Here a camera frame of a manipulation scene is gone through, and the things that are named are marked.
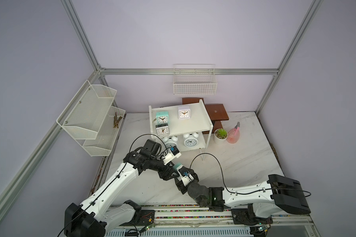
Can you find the white twin-bell alarm clock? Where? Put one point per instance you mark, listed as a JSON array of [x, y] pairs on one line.
[[191, 139], [170, 141]]

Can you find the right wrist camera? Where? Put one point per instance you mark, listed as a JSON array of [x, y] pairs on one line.
[[185, 175]]

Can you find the small green potted plant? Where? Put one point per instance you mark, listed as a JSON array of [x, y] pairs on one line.
[[221, 136]]

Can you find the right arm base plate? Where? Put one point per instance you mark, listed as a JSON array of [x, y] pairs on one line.
[[246, 216]]

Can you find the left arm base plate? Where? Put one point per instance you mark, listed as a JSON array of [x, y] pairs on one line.
[[142, 217]]

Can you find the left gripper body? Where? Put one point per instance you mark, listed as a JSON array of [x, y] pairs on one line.
[[161, 170]]

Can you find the white mesh two-tier wall rack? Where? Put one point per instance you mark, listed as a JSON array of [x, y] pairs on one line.
[[89, 118]]

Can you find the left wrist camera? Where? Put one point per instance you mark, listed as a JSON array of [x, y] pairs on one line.
[[173, 153]]

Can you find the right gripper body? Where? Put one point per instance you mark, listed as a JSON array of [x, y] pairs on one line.
[[201, 203]]

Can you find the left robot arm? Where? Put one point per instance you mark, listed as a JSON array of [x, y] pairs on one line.
[[92, 217]]

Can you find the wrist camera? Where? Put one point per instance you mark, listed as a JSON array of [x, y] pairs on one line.
[[185, 175], [173, 153]]

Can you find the brown wooden step stand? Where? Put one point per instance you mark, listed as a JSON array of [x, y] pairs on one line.
[[216, 112]]

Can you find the aluminium frame rail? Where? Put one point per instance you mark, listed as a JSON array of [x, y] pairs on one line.
[[172, 71]]

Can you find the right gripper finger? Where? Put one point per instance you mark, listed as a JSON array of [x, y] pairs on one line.
[[193, 175], [181, 186]]

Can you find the pink spray bottle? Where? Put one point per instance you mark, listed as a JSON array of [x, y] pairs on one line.
[[234, 134]]

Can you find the lavender square alarm clock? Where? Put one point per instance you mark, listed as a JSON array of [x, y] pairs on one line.
[[184, 112]]

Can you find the mint square alarm clock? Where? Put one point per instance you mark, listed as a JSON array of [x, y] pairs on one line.
[[177, 168]]

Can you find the clear grey square clock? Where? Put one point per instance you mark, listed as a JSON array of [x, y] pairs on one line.
[[162, 129]]

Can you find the white wire wall basket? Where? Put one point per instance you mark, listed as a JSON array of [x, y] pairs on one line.
[[194, 84]]

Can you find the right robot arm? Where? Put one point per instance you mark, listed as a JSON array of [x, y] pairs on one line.
[[278, 193]]

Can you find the white two-tier shelf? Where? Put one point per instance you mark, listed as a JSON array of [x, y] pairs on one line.
[[199, 122]]

